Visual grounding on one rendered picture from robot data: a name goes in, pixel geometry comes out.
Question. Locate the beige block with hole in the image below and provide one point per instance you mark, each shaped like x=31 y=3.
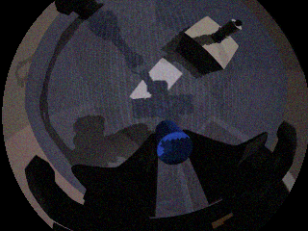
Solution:
x=199 y=41

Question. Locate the white marker with blue band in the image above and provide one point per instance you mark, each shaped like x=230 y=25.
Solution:
x=225 y=32

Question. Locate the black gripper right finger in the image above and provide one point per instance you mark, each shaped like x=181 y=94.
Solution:
x=216 y=163

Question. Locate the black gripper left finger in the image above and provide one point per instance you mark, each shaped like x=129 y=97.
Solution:
x=138 y=176

